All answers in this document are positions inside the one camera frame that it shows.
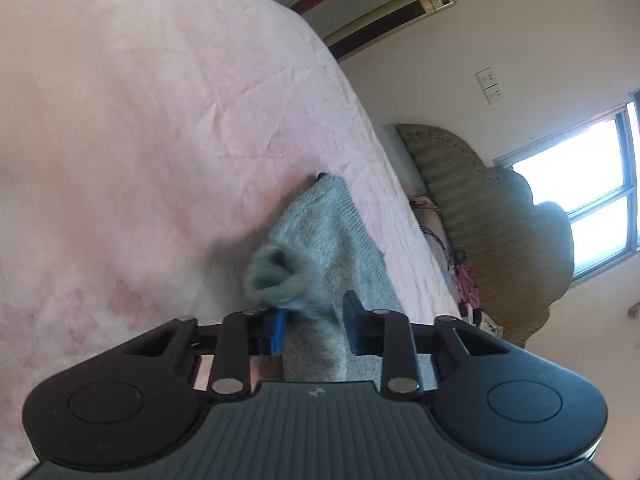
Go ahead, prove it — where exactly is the grey sweater with navy sleeves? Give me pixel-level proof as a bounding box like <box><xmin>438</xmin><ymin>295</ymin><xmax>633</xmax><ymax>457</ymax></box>
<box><xmin>244</xmin><ymin>174</ymin><xmax>402</xmax><ymax>384</ymax></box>

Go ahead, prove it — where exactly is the pile of light clothes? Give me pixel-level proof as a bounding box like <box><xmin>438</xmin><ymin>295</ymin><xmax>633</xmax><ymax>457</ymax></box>
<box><xmin>458</xmin><ymin>301</ymin><xmax>503</xmax><ymax>339</ymax></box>

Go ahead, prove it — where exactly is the magenta crumpled garment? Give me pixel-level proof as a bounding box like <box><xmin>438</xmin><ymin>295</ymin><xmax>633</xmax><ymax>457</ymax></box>
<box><xmin>454</xmin><ymin>263</ymin><xmax>482</xmax><ymax>309</ymax></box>

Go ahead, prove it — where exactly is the olive upholstered headboard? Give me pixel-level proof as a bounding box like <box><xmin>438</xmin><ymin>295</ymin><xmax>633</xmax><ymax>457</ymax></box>
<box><xmin>396</xmin><ymin>124</ymin><xmax>574</xmax><ymax>346</ymax></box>

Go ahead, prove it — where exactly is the pink bed sheet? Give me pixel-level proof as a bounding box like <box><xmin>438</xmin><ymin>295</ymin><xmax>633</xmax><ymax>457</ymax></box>
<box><xmin>1</xmin><ymin>0</ymin><xmax>457</xmax><ymax>479</ymax></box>

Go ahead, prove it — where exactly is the window with bright light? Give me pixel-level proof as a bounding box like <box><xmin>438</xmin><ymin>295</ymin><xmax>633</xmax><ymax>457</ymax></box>
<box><xmin>494</xmin><ymin>90</ymin><xmax>639</xmax><ymax>284</ymax></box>

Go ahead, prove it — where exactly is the gold tower air conditioner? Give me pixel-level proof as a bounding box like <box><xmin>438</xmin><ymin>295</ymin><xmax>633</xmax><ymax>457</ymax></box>
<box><xmin>323</xmin><ymin>0</ymin><xmax>459</xmax><ymax>62</ymax></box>

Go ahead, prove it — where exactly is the striped pillow with cables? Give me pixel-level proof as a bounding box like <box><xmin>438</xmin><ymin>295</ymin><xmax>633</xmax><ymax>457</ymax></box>
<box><xmin>409</xmin><ymin>196</ymin><xmax>451</xmax><ymax>272</ymax></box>

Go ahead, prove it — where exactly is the white wall socket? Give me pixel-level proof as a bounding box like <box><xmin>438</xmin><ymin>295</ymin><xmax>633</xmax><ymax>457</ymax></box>
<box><xmin>484</xmin><ymin>84</ymin><xmax>506</xmax><ymax>105</ymax></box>
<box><xmin>475</xmin><ymin>67</ymin><xmax>498</xmax><ymax>90</ymax></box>

